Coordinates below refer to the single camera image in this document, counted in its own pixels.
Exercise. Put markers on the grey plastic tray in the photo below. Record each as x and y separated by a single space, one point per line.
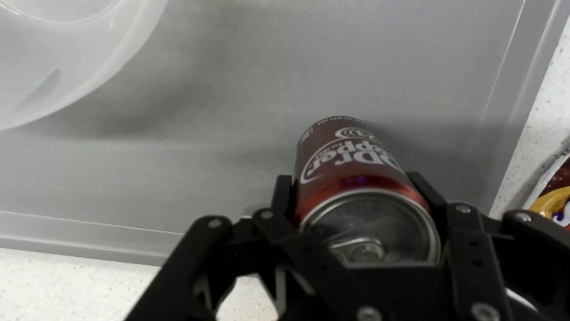
238 89

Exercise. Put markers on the red Dr Pepper can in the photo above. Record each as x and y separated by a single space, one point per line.
350 166

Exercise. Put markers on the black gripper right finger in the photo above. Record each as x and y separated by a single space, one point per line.
511 267

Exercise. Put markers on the brown yellow snack packet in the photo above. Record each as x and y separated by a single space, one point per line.
555 196

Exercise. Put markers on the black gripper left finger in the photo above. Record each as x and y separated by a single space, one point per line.
197 278

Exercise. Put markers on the translucent plastic bowl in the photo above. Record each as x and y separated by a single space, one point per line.
60 53

